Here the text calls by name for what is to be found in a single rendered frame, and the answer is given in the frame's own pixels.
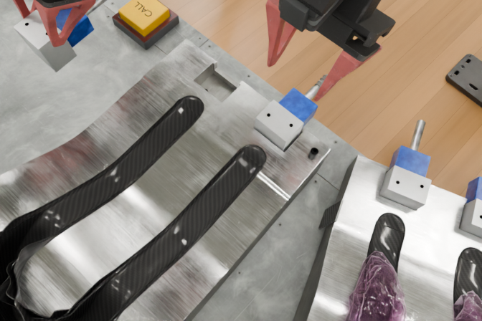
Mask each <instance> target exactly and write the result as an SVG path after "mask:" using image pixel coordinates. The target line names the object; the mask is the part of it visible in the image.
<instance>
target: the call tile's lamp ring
mask: <svg viewBox="0 0 482 321"><path fill-rule="evenodd" d="M157 1H159V0H157ZM159 2H160V1H159ZM160 3H161V2H160ZM163 5H164V4H163ZM164 6H165V5H164ZM166 7H167V6H166ZM167 8H168V7H167ZM168 9H169V8H168ZM169 13H170V14H171V15H172V16H170V17H169V18H168V19H167V20H166V21H165V22H163V23H162V24H161V25H160V26H158V27H157V28H156V29H154V30H153V31H152V32H151V33H150V34H149V35H147V36H146V37H145V38H144V37H142V36H141V35H140V34H139V33H138V32H137V31H135V30H134V29H132V28H131V27H130V26H128V25H127V24H126V23H125V22H124V21H123V20H121V19H120V18H119V16H120V14H119V12H118V13H117V14H115V15H114V16H112V17H113V18H114V19H115V20H116V21H117V22H118V23H120V24H121V25H122V26H124V27H125V28H126V29H127V30H128V31H130V32H131V33H132V34H134V35H135V36H136V37H138V38H139V39H140V40H141V41H142V42H144V43H145V42H146V41H148V40H149V39H150V38H151V37H152V36H153V35H155V34H156V33H157V32H158V31H160V30H161V29H162V28H163V27H165V26H166V25H167V24H168V23H169V22H170V21H172V20H173V19H174V18H176V17H177V16H178V15H177V14H176V13H174V12H173V11H172V10H170V9H169Z"/></svg>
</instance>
